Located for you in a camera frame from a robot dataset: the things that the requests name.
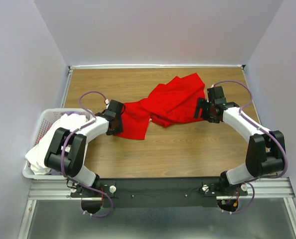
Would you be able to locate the red t shirt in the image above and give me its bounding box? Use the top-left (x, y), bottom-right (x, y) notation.
top-left (116, 73), bottom-right (205, 140)

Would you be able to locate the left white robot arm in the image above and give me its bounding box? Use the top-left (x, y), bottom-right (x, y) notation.
top-left (44, 100), bottom-right (126, 197)

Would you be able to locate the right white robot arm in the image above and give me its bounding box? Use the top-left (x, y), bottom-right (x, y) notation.
top-left (194, 85), bottom-right (288, 195)

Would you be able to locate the white laundry basket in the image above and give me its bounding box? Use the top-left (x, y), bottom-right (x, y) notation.
top-left (22, 108), bottom-right (91, 180)

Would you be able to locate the white t shirt in basket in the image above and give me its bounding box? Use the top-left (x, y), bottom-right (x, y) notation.
top-left (25, 113), bottom-right (88, 175)

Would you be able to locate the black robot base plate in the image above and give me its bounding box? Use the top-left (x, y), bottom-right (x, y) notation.
top-left (70, 177), bottom-right (248, 213)

